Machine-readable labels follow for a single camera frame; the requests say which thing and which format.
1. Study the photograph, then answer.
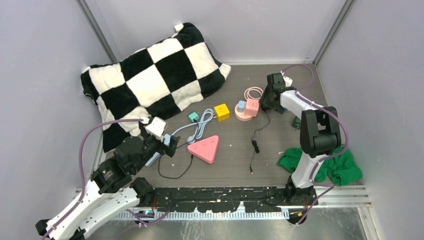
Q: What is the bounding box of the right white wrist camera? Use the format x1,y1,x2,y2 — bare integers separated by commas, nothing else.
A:
283,75,293,87

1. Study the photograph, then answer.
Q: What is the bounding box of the teal usb charger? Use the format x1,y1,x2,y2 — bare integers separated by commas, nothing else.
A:
188,112,200,122

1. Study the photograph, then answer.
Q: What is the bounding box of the black usb cable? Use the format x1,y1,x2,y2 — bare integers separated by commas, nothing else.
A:
157,119,201,180

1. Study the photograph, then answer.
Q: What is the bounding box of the yellow cube socket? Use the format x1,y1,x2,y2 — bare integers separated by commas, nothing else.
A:
213,103,230,122

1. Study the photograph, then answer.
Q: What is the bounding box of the light blue power strip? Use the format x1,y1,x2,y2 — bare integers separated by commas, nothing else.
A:
144,108,216,168

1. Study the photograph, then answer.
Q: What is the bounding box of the black power adapter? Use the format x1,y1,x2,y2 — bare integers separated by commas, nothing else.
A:
249,110,271,175

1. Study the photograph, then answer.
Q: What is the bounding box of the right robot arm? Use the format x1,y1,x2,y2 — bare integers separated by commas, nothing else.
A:
259,73,342,205

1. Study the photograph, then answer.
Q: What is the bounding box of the black white checkered pillow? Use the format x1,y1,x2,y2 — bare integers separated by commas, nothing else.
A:
80,22,232,152

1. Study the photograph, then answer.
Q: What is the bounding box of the green cloth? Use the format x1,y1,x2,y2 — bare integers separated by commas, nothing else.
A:
277,147,363,186

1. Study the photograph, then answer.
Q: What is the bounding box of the dark green cube socket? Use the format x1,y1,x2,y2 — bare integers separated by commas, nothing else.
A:
291,116,301,130

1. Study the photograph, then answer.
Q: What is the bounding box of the pink triangular power strip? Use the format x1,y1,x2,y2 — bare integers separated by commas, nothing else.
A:
187,135,220,164

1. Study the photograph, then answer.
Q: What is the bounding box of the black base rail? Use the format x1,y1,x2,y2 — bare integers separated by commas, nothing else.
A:
154,186,318,213

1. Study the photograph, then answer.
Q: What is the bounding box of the pink cube socket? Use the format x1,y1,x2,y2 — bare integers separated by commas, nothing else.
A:
244,98,260,117

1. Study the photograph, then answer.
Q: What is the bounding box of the light blue plug adapter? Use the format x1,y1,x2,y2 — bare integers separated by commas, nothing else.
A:
237,100,246,113

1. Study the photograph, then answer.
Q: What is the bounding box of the pink round power strip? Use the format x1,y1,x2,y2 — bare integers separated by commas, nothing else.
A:
234,86,264,122

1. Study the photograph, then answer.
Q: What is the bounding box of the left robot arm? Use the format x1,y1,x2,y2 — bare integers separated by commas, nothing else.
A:
35,135,180,240

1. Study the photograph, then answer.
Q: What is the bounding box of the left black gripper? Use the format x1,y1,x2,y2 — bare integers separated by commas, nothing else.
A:
132,121,181,173

